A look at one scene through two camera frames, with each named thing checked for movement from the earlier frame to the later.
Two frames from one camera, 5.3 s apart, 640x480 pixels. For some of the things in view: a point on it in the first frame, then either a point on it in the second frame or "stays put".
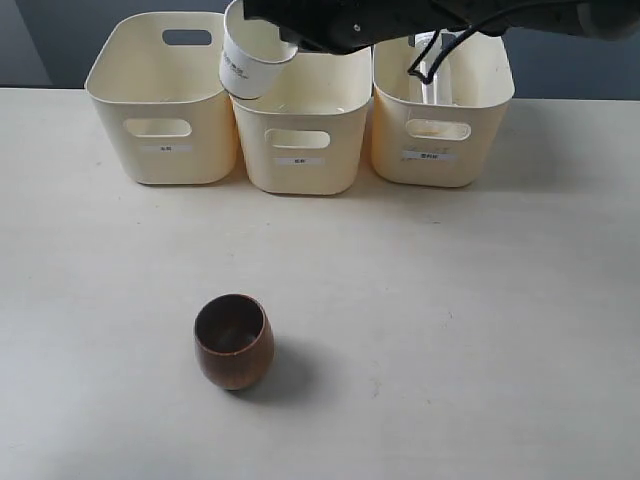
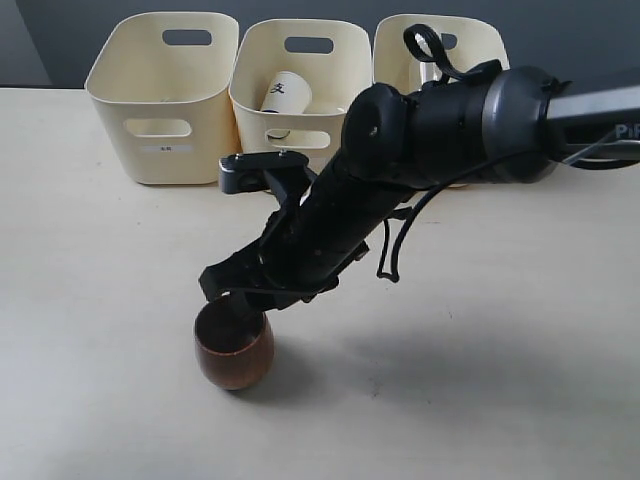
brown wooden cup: [234, 341] stays put
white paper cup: [252, 51] -> [287, 92]
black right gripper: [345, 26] -> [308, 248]
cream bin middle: [304, 137] stays put
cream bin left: [155, 79] stays put
